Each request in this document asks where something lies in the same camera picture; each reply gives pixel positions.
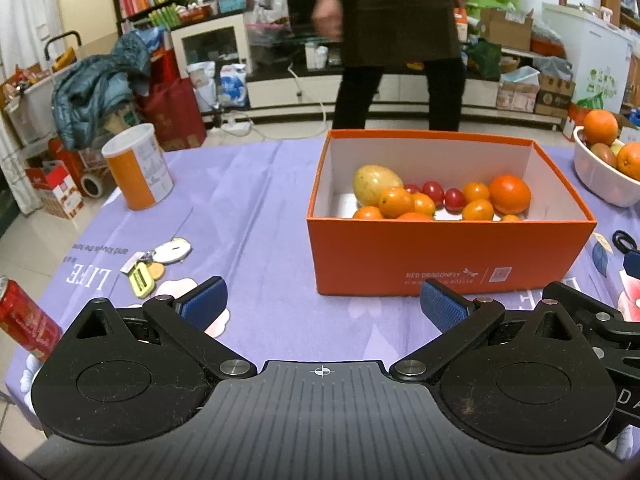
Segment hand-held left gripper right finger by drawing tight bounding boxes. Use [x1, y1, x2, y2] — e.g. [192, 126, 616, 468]
[389, 279, 583, 383]

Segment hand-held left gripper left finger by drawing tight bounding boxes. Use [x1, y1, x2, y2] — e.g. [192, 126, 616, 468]
[65, 276, 258, 381]

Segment orange cardboard box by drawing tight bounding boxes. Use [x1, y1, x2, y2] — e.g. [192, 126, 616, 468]
[306, 129, 598, 297]

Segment pile of small tangerines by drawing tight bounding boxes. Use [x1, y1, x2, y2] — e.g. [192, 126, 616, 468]
[352, 181, 523, 223]

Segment large orange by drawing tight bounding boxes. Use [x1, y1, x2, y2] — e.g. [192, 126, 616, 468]
[489, 174, 532, 215]

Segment yellow mango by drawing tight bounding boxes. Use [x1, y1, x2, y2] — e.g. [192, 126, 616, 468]
[353, 165, 405, 207]

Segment green key tag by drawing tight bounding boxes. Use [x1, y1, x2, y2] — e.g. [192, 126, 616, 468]
[127, 262, 156, 300]

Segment metal key bunch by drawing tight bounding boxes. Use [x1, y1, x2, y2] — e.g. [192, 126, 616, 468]
[120, 249, 155, 275]

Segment purple floral tablecloth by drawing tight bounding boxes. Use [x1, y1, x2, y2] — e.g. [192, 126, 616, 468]
[5, 137, 640, 461]

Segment white plastic bowl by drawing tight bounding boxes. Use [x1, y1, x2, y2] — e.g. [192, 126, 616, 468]
[573, 126, 640, 208]

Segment orange and white tin can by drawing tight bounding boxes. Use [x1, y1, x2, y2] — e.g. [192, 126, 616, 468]
[101, 123, 174, 211]

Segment orange and white floor box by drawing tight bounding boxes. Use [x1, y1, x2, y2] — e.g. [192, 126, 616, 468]
[562, 102, 591, 142]

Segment red soda can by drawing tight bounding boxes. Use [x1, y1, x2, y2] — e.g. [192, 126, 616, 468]
[0, 276, 63, 361]

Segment red and white carton box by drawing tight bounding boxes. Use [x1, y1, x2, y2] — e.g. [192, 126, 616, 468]
[25, 160, 85, 220]

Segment brown printed carton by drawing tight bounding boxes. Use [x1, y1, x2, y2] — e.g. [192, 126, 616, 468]
[534, 75, 576, 117]

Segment red shopping bag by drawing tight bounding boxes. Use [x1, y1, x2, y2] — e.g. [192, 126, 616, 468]
[137, 77, 208, 153]

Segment pink printed carton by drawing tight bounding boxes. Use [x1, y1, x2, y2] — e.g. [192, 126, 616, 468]
[496, 67, 541, 113]

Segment white plastic bag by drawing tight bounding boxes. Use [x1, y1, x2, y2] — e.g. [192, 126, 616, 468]
[186, 61, 218, 111]

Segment white and blue bag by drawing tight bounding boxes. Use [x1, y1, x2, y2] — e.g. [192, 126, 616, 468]
[220, 62, 250, 108]

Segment white television cabinet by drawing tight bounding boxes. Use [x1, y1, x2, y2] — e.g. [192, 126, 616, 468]
[247, 35, 576, 126]

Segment white chest freezer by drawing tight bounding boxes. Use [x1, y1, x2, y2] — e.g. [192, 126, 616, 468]
[541, 2, 633, 111]

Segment blue padded jacket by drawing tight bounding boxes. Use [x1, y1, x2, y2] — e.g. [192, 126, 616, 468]
[51, 27, 166, 151]

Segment dark green bag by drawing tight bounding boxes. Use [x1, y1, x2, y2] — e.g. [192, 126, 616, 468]
[467, 38, 502, 78]

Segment white glass-door cabinet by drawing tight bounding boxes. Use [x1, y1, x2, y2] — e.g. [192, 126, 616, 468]
[170, 12, 253, 81]

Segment white plastic containers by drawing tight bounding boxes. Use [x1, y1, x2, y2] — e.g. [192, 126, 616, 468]
[305, 42, 329, 71]

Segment brown open cardboard box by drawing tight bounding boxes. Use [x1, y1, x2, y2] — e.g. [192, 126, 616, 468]
[479, 7, 535, 52]

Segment black hand trolley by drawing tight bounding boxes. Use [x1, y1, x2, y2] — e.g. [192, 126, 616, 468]
[42, 30, 116, 198]

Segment beige standing air conditioner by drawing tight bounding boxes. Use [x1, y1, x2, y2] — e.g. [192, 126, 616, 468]
[57, 0, 121, 61]

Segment white power cable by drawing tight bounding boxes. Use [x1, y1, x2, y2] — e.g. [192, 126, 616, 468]
[220, 62, 333, 135]

